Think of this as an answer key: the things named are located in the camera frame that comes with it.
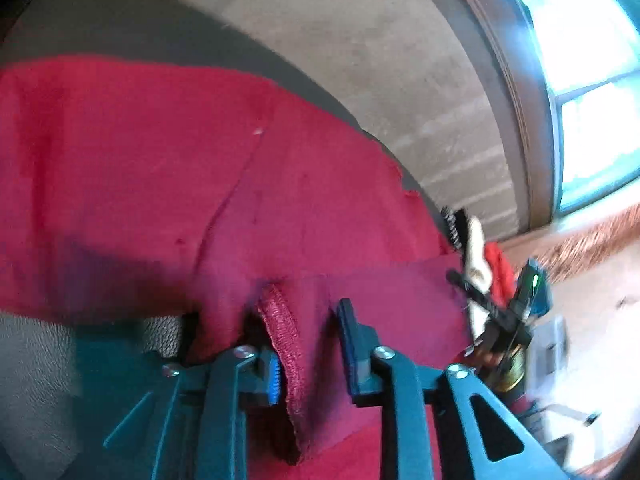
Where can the brown patterned curtain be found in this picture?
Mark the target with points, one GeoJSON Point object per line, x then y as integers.
{"type": "Point", "coordinates": [590, 240]}

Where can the person's right forearm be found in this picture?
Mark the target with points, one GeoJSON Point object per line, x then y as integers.
{"type": "Point", "coordinates": [512, 370]}

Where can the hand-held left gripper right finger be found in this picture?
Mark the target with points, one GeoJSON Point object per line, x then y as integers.
{"type": "Point", "coordinates": [350, 350]}

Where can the window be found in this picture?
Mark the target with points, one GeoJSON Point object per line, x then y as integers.
{"type": "Point", "coordinates": [590, 35]}

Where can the clear plastic storage box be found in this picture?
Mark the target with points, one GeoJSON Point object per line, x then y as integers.
{"type": "Point", "coordinates": [552, 342]}

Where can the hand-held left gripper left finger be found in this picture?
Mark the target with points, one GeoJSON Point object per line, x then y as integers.
{"type": "Point", "coordinates": [270, 380]}

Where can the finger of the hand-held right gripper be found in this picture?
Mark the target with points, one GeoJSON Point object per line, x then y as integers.
{"type": "Point", "coordinates": [475, 292]}

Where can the leopard print garment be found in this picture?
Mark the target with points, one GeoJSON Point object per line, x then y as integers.
{"type": "Point", "coordinates": [452, 230]}

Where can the black leather bench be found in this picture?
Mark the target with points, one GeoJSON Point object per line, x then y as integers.
{"type": "Point", "coordinates": [40, 385]}

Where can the maroon sweater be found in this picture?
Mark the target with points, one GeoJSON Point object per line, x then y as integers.
{"type": "Point", "coordinates": [200, 185]}

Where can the cream knit sweater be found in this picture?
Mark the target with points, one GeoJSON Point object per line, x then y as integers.
{"type": "Point", "coordinates": [475, 255]}

